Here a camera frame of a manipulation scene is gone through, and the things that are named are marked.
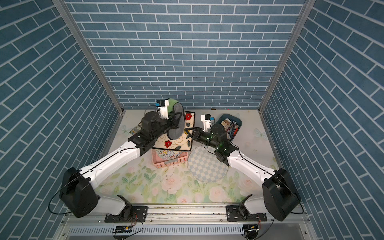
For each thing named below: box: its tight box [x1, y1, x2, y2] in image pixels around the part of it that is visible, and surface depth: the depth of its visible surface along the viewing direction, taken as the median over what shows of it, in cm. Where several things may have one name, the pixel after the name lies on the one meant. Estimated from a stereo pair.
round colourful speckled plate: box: [156, 149, 183, 160], surface depth 94 cm
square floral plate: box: [151, 111, 196, 151], surface depth 74 cm
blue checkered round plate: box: [187, 144, 229, 183], surface depth 91 cm
